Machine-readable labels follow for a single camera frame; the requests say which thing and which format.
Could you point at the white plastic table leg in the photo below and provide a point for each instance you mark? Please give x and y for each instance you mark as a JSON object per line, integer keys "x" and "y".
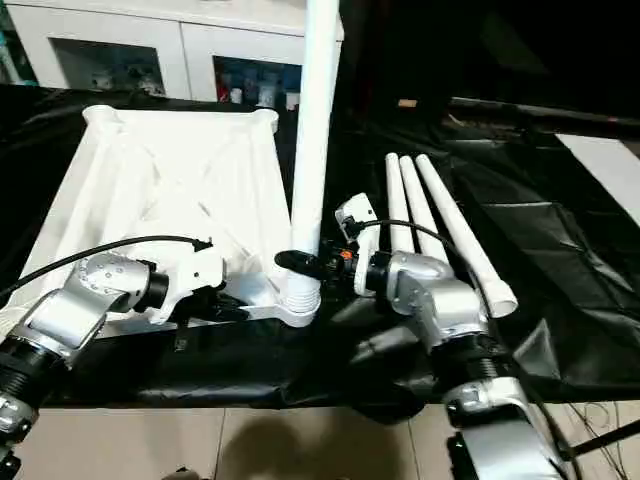
{"x": 398, "y": 200}
{"x": 315, "y": 150}
{"x": 447, "y": 200}
{"x": 420, "y": 200}

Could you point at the white plastic table top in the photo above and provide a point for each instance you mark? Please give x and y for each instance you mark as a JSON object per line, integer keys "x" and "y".
{"x": 175, "y": 165}

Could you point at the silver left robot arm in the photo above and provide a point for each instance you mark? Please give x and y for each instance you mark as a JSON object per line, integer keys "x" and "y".
{"x": 65, "y": 310}

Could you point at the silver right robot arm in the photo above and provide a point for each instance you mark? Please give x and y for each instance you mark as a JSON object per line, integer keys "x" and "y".
{"x": 440, "y": 300}

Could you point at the black glossy mat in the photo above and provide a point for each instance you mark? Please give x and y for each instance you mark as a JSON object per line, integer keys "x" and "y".
{"x": 550, "y": 250}

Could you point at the white glass-door cabinet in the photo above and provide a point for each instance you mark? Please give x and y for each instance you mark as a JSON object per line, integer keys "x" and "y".
{"x": 175, "y": 25}

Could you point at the flat white board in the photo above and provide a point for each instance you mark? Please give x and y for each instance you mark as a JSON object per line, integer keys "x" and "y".
{"x": 605, "y": 170}

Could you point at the black metal stand bar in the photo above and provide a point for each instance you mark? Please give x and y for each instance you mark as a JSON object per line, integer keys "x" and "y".
{"x": 610, "y": 440}

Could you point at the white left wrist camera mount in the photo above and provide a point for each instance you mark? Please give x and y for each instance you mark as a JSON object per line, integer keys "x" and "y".
{"x": 200, "y": 270}

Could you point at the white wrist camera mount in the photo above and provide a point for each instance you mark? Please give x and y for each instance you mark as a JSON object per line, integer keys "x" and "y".
{"x": 357, "y": 205}
{"x": 200, "y": 270}

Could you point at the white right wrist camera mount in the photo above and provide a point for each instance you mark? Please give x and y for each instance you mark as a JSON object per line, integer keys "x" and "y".
{"x": 357, "y": 205}

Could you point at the long black metal rail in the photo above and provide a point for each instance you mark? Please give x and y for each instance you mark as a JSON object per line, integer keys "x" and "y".
{"x": 550, "y": 110}

